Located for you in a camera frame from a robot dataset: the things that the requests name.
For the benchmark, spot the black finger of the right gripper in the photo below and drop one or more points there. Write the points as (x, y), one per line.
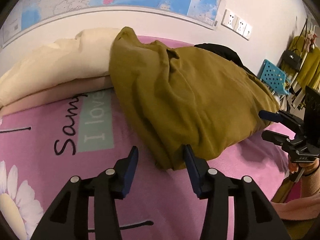
(278, 139)
(290, 121)

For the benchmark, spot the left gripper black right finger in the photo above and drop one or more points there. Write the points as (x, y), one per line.
(253, 215)

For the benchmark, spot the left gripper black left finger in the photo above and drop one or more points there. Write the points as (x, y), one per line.
(67, 216)

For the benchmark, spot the olive brown corduroy garment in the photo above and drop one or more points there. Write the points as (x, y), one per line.
(188, 95)

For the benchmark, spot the pink sleeve forearm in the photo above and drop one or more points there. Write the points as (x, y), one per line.
(307, 206)

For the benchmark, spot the person's right hand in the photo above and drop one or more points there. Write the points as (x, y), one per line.
(308, 167)

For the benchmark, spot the blue perforated plastic basket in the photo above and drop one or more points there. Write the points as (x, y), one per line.
(275, 79)

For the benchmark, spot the yellow hanging garment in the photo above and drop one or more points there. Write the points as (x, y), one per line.
(308, 74)

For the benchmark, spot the black hanging handbag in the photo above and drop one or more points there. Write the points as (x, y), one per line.
(292, 56)

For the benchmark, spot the black garment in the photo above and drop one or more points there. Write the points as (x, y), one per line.
(226, 53)

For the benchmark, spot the cream pillow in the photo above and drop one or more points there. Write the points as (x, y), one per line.
(60, 70)

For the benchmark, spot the white wall socket panel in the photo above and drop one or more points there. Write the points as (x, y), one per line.
(237, 24)

